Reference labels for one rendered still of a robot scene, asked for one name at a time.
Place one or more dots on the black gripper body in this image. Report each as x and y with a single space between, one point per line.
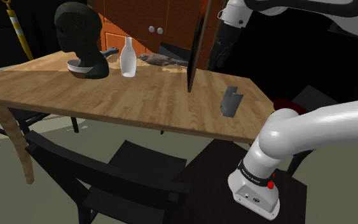
225 40

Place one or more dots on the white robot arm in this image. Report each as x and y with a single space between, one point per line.
305 130

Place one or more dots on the tall dark flat panel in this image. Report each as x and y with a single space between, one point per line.
197 43

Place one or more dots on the grey folded holder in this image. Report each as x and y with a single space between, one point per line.
230 104

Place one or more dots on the orange wooden cabinet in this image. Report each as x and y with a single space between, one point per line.
166 15

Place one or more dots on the white bottle vase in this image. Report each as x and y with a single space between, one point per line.
128 60

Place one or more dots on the wooden table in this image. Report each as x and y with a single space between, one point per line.
141 99

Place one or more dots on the dark robot stand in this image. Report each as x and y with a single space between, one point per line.
209 186

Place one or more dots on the dark green head bust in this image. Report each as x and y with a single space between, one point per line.
78 28

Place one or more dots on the black chair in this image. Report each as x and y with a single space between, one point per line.
26 116
141 173

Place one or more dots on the yellow and white striped pole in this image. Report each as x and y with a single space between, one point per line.
20 32

